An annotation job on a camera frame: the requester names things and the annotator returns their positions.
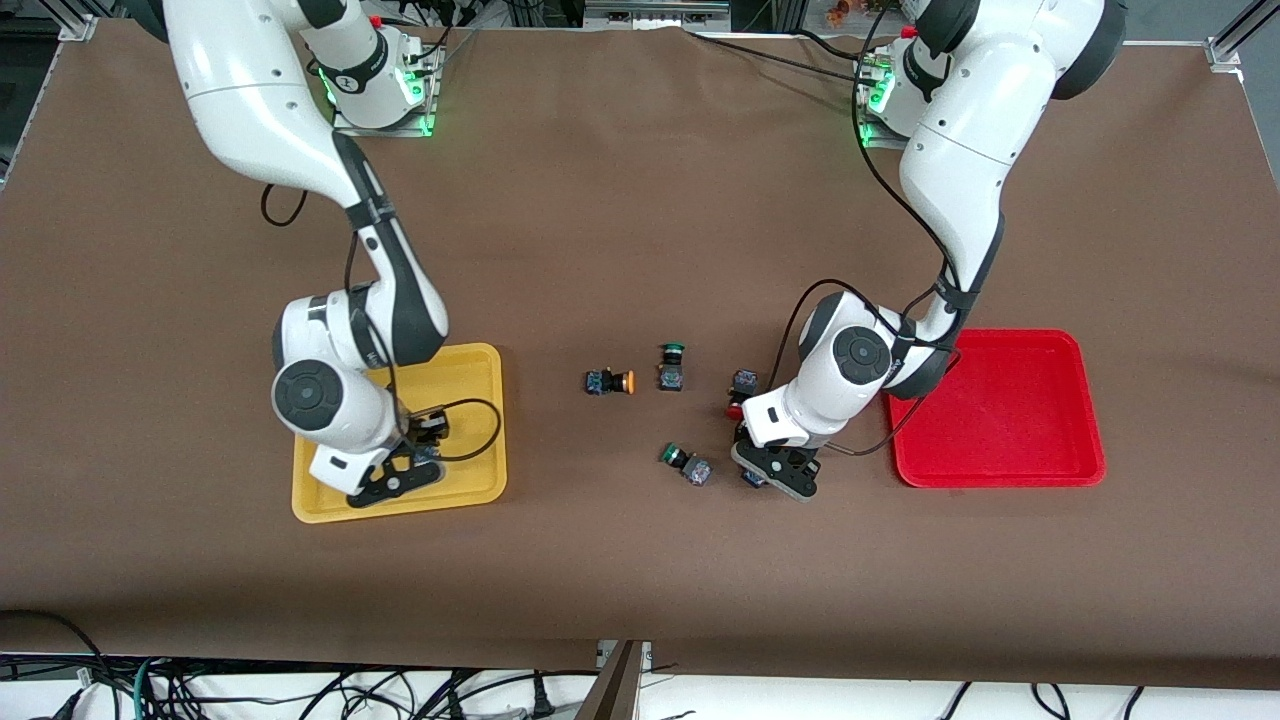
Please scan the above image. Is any yellow plastic tray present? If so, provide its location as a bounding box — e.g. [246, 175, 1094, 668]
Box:
[291, 343, 508, 524]

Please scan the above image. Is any brown table cover cloth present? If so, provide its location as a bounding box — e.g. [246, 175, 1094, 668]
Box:
[0, 20, 1280, 691]

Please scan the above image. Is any red plastic tray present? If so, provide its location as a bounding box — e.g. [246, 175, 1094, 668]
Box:
[885, 329, 1107, 489]

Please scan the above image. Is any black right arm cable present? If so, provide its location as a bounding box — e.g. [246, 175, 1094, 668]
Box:
[262, 185, 503, 463]

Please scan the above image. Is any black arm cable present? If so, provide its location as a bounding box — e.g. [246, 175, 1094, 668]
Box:
[262, 185, 503, 463]
[765, 0, 976, 458]

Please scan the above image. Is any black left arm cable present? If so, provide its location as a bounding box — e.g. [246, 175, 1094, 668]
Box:
[765, 0, 976, 458]

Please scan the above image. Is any aluminium profile post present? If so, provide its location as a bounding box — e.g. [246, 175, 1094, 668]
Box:
[575, 640, 648, 720]

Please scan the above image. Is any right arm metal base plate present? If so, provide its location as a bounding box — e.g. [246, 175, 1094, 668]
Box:
[330, 45, 438, 138]

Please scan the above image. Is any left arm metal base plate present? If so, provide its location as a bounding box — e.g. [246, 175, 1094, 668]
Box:
[857, 55, 906, 151]

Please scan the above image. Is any black cable on table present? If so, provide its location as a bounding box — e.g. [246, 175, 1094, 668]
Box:
[798, 28, 873, 59]
[685, 28, 869, 79]

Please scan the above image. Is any black looped floor cable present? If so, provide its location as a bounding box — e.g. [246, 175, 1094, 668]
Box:
[0, 610, 106, 720]

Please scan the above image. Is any grey metal rail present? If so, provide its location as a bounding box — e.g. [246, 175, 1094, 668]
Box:
[585, 0, 731, 27]

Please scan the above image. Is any aluminium frame profile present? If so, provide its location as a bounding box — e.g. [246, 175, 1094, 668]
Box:
[1205, 0, 1280, 71]

